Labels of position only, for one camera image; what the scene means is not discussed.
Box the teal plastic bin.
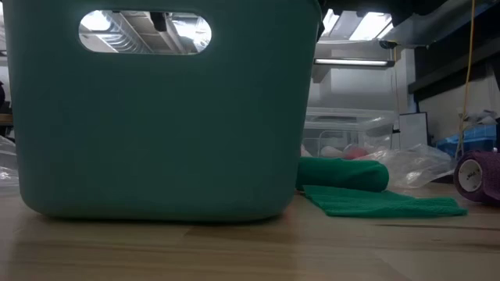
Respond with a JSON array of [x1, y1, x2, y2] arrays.
[[2, 0, 323, 224]]

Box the green bandage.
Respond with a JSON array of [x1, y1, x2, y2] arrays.
[[295, 156, 469, 219]]

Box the purple bandage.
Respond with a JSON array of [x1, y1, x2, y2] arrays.
[[452, 150, 500, 207]]

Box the clear plastic container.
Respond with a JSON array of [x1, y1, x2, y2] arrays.
[[302, 107, 398, 160]]

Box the red item in container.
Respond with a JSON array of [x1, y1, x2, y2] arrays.
[[345, 147, 368, 160]]

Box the white board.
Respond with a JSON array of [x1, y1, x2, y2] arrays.
[[398, 112, 429, 151]]

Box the crumpled clear plastic bag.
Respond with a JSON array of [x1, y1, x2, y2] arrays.
[[355, 143, 457, 191]]

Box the ceiling light panel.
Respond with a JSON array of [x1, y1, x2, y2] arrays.
[[320, 8, 395, 42]]

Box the blue crate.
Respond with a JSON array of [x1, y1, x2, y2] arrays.
[[434, 123, 499, 158]]

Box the flat clear plastic bag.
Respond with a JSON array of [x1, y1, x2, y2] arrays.
[[0, 135, 20, 197]]

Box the silver air duct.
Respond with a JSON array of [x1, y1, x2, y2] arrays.
[[378, 0, 493, 50]]

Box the yellow cable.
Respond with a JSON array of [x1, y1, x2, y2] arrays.
[[454, 0, 477, 160]]

